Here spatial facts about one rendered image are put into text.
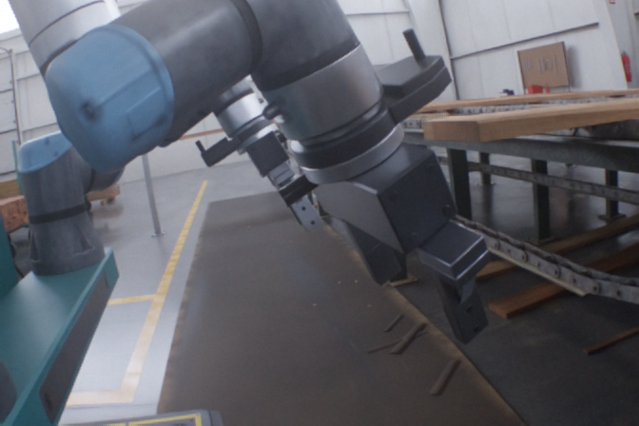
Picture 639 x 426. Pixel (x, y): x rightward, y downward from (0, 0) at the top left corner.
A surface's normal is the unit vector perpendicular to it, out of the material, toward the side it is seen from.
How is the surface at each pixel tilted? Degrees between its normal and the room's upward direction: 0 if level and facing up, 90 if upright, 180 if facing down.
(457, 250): 25
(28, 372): 0
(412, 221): 98
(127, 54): 73
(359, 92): 92
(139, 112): 113
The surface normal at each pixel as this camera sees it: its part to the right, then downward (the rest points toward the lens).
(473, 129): -0.95, 0.18
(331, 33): 0.62, 0.04
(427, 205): 0.40, 0.21
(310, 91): -0.07, 0.46
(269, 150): 0.12, 0.00
